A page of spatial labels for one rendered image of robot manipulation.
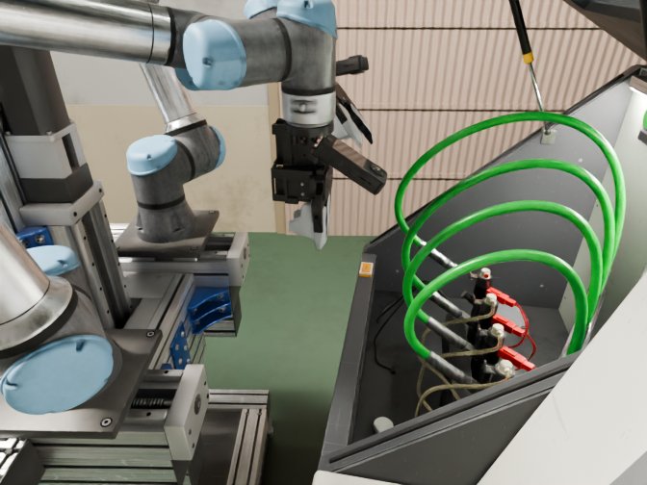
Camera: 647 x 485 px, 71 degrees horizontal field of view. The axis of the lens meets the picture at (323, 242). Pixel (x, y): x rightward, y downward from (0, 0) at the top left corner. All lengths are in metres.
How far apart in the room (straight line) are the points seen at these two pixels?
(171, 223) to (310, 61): 0.67
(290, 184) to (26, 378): 0.40
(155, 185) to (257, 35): 0.63
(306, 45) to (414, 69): 2.29
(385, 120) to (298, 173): 2.28
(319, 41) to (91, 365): 0.48
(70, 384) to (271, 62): 0.45
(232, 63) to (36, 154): 0.48
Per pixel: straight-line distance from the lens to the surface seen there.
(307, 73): 0.62
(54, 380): 0.62
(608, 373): 0.52
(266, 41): 0.58
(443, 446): 0.68
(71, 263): 0.74
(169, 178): 1.14
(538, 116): 0.79
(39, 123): 0.91
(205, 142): 1.22
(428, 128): 2.98
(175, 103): 1.23
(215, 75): 0.56
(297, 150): 0.67
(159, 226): 1.17
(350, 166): 0.65
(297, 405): 2.09
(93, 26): 0.64
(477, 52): 2.94
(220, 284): 1.22
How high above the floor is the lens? 1.61
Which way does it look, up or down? 31 degrees down
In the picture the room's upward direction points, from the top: straight up
